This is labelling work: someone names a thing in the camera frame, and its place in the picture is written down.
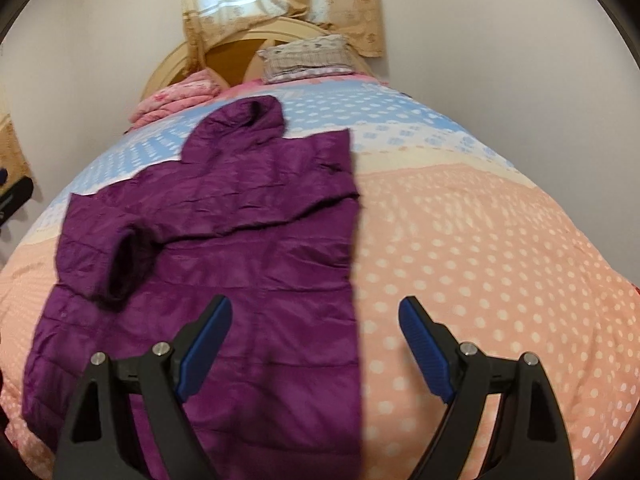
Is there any pink folded blanket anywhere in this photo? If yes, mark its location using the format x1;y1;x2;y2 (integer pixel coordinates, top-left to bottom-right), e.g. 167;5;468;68
128;70;224;129

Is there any grey patterned pillow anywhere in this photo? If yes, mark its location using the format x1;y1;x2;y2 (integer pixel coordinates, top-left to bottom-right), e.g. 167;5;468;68
256;35;354;84

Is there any purple puffer jacket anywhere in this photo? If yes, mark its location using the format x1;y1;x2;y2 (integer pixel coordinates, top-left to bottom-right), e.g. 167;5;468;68
21;96;365;480

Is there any cream wooden headboard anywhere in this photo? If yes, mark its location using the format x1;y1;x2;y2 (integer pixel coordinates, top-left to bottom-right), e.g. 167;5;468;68
140;16;392;106

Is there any beige side window curtain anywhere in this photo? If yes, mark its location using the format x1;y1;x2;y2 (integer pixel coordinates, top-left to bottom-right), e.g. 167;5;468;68
0;85;34;187

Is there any polka dot bedspread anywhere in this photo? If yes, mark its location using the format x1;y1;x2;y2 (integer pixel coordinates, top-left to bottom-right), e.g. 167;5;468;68
0;72;640;480

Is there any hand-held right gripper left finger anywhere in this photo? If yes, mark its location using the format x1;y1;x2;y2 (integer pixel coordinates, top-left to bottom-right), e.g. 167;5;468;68
52;295;234;480

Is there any dark object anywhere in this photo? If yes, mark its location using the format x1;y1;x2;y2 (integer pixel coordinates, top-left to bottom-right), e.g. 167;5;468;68
0;165;34;233

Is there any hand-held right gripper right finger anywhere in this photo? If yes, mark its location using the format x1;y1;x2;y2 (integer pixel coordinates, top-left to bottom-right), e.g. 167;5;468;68
397;295;577;480

